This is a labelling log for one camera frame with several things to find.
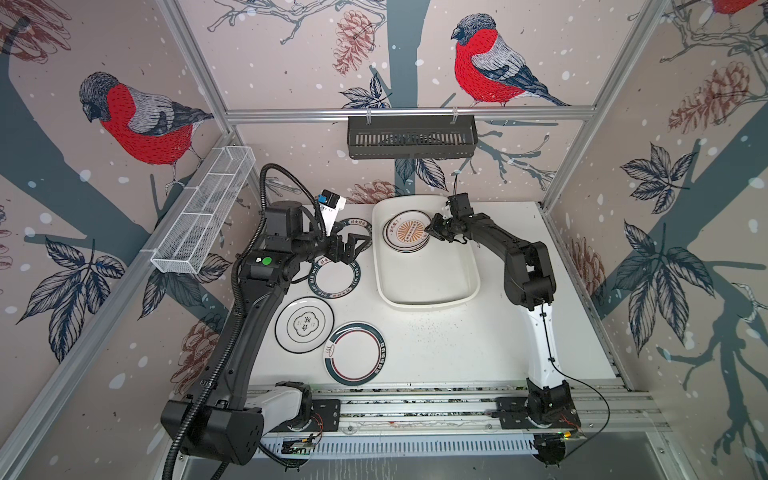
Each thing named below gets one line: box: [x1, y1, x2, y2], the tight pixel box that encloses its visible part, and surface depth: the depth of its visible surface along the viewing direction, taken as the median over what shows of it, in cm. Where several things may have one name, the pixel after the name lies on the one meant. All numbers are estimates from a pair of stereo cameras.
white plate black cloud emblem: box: [274, 296, 335, 354], surface depth 91 cm
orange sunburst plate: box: [382, 210, 432, 253], surface depth 112 cm
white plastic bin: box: [372, 194, 480, 311], surface depth 103 cm
